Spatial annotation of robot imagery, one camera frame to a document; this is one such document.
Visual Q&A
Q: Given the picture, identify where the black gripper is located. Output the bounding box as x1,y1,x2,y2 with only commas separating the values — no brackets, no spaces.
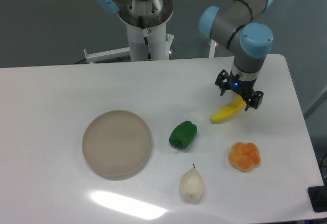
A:
215,70,264,111

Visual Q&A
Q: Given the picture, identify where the yellow banana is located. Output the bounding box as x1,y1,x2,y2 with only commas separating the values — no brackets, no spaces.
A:
210,96,246,124

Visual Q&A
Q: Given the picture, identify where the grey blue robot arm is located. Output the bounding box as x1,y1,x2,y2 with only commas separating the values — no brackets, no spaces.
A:
97,0,273,108

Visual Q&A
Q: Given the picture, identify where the orange bread roll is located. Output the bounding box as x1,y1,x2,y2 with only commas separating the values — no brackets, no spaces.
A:
228,142,261,172

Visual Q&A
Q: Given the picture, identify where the green bell pepper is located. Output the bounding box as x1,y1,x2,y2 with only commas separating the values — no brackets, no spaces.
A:
169,121,197,150

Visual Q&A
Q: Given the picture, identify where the white pear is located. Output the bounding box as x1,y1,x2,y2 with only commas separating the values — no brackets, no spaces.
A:
179,164,205,204

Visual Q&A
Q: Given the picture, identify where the black box at table edge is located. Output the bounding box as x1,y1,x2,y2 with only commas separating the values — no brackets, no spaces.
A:
308,186,326,213

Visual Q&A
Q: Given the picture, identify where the beige round plate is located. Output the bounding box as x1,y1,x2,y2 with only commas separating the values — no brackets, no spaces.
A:
82,110,152,181

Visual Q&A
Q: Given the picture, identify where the white right base bracket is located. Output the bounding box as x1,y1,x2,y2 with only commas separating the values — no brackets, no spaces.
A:
208,39,219,58

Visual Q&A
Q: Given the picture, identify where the white base bracket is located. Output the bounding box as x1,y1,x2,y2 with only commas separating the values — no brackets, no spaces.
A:
208,39,219,58
83,47,130,63

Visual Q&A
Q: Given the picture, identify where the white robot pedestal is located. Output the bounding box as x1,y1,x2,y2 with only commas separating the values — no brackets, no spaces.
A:
116,0,175,62

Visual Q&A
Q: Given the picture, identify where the white left base bracket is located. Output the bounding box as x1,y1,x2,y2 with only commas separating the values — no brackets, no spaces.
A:
83,47,130,63

